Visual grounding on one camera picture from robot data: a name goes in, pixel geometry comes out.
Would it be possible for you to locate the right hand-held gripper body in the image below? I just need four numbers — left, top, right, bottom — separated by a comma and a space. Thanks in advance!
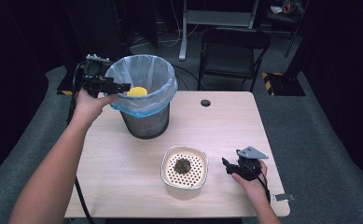
235, 146, 270, 182

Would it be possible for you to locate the dark chair with clutter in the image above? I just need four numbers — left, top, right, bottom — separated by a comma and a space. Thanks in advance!
263, 0, 310, 59

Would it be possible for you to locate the person's right hand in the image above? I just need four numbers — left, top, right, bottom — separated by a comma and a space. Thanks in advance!
230, 159, 271, 203

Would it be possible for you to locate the wet tea leaves clump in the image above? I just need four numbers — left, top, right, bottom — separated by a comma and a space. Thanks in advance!
173, 158, 193, 175

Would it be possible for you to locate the white floor cable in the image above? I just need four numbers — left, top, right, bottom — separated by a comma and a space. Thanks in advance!
157, 0, 200, 49

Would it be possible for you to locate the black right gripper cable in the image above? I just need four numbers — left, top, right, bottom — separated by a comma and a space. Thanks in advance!
240, 161, 272, 205

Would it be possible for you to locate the red chip can yellow lid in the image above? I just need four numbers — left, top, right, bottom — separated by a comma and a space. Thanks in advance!
126, 86, 148, 98

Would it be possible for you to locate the translucent blue trash bag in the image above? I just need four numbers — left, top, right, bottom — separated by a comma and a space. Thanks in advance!
104, 54, 178, 119

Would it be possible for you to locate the white metal desk frame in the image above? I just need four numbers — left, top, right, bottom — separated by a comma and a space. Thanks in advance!
178, 0, 260, 62

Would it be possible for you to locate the black floor cable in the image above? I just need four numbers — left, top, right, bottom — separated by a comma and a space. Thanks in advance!
169, 63, 202, 91

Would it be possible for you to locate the black folding chair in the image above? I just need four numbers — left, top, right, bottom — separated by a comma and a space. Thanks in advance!
197, 27, 272, 93

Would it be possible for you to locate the grey mesh trash bin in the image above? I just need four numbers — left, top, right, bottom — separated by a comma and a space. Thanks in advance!
119, 103, 172, 140

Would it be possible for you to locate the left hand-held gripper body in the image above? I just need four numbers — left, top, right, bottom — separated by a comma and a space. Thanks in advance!
76, 53, 116, 99

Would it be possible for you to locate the black yellow striped base plate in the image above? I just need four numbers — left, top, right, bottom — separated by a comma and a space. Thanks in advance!
260, 71, 307, 97
56, 69, 87, 97

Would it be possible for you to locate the person's left hand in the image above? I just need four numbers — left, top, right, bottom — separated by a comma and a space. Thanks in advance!
72, 88, 119, 126

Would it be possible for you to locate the white square strainer container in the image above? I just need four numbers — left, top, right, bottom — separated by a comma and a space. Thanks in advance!
160, 145, 210, 202

